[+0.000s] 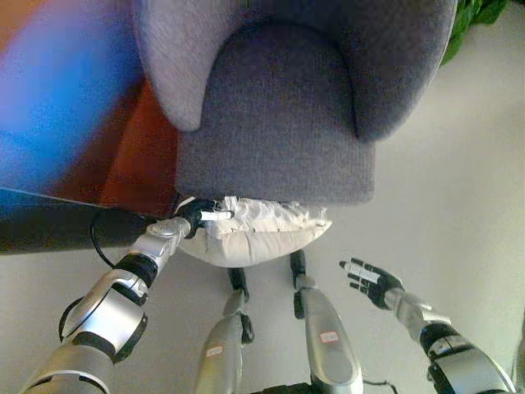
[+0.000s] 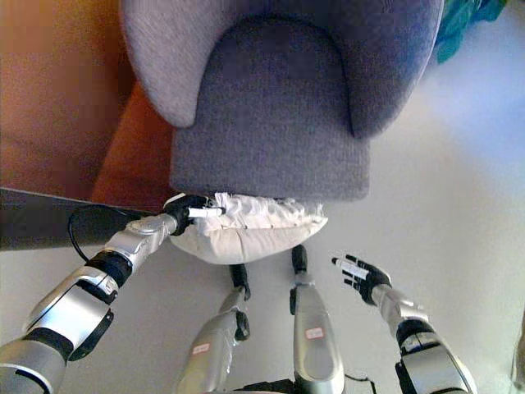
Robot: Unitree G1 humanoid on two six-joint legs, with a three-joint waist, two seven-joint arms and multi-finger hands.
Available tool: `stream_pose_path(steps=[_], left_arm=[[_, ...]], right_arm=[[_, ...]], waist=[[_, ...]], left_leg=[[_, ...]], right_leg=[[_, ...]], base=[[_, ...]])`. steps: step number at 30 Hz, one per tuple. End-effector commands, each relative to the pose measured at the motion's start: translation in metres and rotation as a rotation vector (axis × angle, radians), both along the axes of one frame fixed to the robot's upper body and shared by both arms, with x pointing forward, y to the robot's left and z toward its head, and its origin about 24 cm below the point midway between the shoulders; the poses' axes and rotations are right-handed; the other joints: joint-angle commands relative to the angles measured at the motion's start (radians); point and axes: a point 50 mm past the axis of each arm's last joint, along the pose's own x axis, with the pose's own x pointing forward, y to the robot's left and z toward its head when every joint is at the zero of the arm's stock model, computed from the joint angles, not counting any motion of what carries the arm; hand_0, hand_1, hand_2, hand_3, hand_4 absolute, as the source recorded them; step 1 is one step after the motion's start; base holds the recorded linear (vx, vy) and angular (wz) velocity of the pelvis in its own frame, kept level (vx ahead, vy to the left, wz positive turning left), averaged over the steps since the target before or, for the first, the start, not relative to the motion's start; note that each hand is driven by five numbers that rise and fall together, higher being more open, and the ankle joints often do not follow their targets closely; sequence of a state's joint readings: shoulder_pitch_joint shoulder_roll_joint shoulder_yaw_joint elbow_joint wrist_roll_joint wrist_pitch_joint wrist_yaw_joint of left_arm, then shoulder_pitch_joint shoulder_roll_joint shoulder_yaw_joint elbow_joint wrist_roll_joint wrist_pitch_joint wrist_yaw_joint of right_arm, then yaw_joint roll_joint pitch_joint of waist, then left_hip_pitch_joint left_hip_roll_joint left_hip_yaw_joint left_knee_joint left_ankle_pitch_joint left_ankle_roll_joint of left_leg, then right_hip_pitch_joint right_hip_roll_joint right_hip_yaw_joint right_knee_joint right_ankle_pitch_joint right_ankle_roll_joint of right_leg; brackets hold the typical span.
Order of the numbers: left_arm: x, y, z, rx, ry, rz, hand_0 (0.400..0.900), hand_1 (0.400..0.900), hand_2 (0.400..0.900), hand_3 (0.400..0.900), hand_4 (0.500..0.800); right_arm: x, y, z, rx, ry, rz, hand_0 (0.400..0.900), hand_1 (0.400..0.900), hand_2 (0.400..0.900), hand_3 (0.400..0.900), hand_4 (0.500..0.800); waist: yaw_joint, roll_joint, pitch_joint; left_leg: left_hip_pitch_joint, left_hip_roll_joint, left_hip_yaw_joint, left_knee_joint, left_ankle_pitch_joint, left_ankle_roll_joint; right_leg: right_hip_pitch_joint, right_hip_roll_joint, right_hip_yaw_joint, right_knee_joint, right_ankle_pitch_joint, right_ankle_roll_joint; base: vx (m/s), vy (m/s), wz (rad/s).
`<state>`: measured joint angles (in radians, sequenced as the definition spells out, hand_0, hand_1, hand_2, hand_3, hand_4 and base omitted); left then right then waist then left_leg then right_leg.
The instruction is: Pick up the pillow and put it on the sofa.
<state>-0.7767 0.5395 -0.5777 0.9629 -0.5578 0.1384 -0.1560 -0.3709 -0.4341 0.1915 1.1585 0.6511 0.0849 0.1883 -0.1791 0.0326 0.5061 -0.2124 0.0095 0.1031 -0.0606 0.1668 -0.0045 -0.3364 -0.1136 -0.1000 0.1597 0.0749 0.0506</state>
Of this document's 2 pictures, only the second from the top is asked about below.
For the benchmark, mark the brown wooden side table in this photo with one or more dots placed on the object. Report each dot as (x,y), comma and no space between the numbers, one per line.
(86,123)

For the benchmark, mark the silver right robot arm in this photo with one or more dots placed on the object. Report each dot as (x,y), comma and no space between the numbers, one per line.
(426,349)

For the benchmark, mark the cream tasselled pillow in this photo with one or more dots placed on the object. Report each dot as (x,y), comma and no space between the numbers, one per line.
(254,232)

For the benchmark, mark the silver robot leg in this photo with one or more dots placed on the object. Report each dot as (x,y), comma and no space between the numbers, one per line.
(217,332)
(313,332)

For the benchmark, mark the silver left robot leg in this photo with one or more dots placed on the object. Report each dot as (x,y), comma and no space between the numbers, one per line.
(217,332)

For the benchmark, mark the grey fabric armchair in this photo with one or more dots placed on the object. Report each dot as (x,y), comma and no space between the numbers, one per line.
(279,98)

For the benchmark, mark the silver right robot leg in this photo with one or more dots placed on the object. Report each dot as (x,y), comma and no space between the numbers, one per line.
(313,332)

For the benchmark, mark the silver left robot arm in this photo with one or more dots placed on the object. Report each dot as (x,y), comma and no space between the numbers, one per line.
(74,303)

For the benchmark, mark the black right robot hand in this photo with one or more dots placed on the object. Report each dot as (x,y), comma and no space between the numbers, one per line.
(363,277)

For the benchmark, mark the black robot foot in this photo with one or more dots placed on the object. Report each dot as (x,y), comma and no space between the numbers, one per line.
(299,258)

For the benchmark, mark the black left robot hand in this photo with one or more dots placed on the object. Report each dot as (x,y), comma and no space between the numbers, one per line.
(186,213)

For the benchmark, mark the green potted plant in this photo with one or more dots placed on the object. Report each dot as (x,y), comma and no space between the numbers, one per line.
(463,26)

